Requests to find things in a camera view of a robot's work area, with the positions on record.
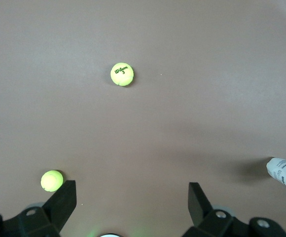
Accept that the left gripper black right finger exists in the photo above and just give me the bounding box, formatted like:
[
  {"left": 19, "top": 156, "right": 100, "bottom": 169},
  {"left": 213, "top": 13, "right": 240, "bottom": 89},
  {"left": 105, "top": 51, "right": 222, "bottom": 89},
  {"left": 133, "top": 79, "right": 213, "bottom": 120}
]
[{"left": 182, "top": 182, "right": 286, "bottom": 237}]

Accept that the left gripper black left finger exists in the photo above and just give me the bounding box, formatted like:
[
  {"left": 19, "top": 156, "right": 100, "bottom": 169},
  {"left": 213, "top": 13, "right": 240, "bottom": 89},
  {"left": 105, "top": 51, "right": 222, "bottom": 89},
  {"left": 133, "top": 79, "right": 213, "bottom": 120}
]
[{"left": 0, "top": 180, "right": 78, "bottom": 237}]

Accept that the yellow-green tennis ball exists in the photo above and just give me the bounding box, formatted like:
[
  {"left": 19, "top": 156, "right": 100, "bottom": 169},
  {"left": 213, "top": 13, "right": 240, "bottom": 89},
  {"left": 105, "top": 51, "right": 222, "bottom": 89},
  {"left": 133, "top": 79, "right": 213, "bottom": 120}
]
[
  {"left": 110, "top": 62, "right": 135, "bottom": 87},
  {"left": 40, "top": 170, "right": 64, "bottom": 193}
]

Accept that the brown table cover sheet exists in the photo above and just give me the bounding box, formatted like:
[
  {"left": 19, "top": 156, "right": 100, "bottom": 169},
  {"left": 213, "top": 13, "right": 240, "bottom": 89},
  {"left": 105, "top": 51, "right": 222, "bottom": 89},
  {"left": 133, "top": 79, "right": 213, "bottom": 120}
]
[{"left": 0, "top": 0, "right": 286, "bottom": 237}]

